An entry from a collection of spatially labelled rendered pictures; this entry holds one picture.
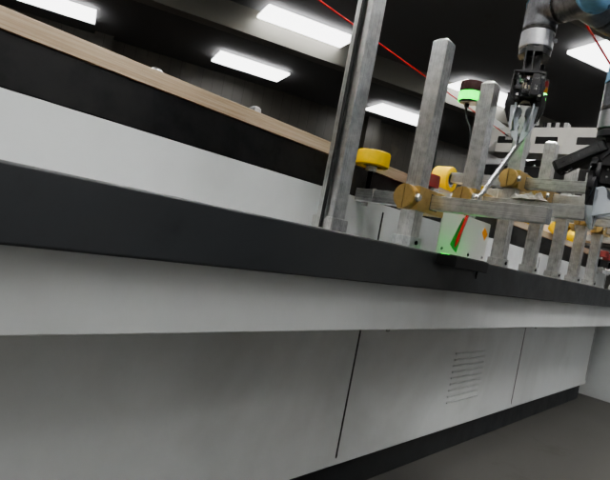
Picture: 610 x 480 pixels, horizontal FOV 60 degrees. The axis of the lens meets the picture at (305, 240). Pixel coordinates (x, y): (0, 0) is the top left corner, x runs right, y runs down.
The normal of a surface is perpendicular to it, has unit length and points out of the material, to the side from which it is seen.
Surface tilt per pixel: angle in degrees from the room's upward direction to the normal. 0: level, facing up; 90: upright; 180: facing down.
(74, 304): 90
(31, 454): 90
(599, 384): 90
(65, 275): 90
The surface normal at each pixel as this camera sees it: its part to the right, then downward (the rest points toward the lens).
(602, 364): -0.66, -0.12
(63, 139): 0.73, 0.14
